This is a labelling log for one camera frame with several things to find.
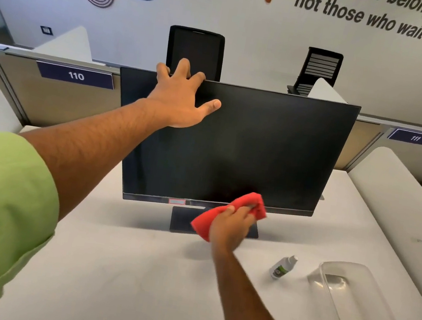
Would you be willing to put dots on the person's left hand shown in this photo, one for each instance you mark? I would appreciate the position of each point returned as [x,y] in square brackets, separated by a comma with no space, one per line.
[176,101]

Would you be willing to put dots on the person's right hand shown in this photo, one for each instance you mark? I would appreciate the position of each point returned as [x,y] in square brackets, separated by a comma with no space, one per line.
[228,229]

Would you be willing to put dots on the person's left middle finger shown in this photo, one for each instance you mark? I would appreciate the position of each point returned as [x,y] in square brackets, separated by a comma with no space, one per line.
[183,68]

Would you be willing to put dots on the person's left thumb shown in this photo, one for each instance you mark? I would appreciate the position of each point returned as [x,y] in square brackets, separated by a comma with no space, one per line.
[209,108]

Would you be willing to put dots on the person's right thumb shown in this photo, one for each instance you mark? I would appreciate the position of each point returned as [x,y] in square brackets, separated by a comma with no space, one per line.
[228,210]

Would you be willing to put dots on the red cleaning cloth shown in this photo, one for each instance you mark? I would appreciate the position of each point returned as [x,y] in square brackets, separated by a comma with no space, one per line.
[205,222]

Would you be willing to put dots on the black computer monitor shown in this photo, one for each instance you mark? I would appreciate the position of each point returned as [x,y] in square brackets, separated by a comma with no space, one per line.
[260,149]

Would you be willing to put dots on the person's left forearm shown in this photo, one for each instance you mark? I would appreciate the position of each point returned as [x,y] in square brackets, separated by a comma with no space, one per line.
[91,140]

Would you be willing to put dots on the person's right forearm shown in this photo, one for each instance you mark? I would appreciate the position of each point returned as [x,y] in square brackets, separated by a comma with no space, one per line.
[244,293]

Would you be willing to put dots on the black mesh office chair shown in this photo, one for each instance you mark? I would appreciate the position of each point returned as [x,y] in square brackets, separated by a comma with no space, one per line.
[197,51]

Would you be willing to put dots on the small white spray bottle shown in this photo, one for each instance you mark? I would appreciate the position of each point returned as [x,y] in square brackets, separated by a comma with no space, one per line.
[281,268]

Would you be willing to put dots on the blue desk number plate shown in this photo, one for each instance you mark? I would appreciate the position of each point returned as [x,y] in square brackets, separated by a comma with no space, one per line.
[75,75]
[414,137]

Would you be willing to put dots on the black slatted office chair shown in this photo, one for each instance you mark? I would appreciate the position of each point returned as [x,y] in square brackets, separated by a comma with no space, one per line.
[321,67]

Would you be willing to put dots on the beige desk partition screen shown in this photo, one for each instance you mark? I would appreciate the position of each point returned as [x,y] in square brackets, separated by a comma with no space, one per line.
[416,163]
[57,103]

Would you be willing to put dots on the clear plastic tray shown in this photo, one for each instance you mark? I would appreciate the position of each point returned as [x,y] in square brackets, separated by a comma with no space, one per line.
[358,310]

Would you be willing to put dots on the wall socket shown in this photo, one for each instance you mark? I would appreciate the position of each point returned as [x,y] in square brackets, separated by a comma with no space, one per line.
[46,30]

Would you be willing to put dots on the dark wall lettering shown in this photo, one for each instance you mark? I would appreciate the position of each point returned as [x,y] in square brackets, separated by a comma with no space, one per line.
[359,14]

